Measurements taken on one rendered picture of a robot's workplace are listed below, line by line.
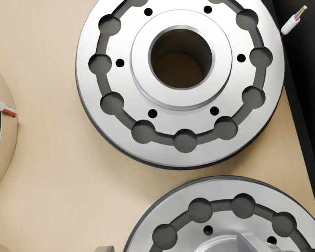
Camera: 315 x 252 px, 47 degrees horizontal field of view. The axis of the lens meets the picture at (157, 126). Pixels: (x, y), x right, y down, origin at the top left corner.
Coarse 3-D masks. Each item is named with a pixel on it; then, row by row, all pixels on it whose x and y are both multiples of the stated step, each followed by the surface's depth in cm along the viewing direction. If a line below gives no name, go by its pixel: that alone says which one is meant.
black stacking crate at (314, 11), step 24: (264, 0) 22; (288, 0) 19; (312, 0) 17; (312, 24) 18; (288, 48) 21; (312, 48) 18; (288, 72) 21; (312, 72) 18; (288, 96) 21; (312, 96) 19; (312, 120) 20; (312, 144) 20; (312, 168) 20
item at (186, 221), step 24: (192, 192) 16; (216, 192) 16; (240, 192) 16; (264, 192) 16; (168, 216) 16; (192, 216) 17; (216, 216) 16; (240, 216) 17; (264, 216) 17; (288, 216) 17; (312, 216) 16; (144, 240) 16; (168, 240) 16; (192, 240) 16; (264, 240) 16; (288, 240) 16; (312, 240) 16
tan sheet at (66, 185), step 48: (0, 0) 21; (48, 0) 21; (96, 0) 21; (0, 48) 20; (48, 48) 20; (48, 96) 20; (48, 144) 20; (96, 144) 20; (288, 144) 20; (0, 192) 19; (48, 192) 19; (96, 192) 19; (144, 192) 19; (288, 192) 20; (0, 240) 19; (48, 240) 19; (96, 240) 19
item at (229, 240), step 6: (216, 240) 16; (222, 240) 16; (228, 240) 16; (234, 240) 16; (204, 246) 16; (210, 246) 16; (216, 246) 16; (222, 246) 16; (228, 246) 16; (234, 246) 16
